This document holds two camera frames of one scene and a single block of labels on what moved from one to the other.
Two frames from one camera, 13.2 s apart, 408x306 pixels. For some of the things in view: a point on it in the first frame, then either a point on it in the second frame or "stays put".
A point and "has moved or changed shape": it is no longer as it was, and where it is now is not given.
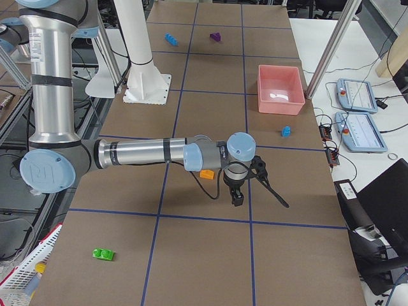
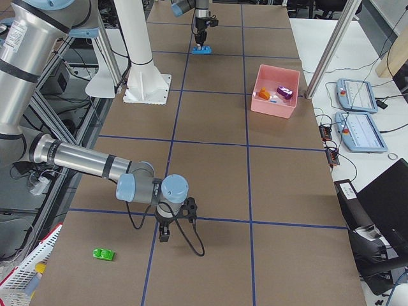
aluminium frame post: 349,9 stays put
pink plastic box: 280,89 has moved or changed shape
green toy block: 106,254 stays put
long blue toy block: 171,39 -> 204,50
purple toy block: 217,37 -> 285,92
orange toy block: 207,174 -> 264,94
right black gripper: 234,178 -> 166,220
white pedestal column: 145,84 stays put
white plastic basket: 13,291 stays put
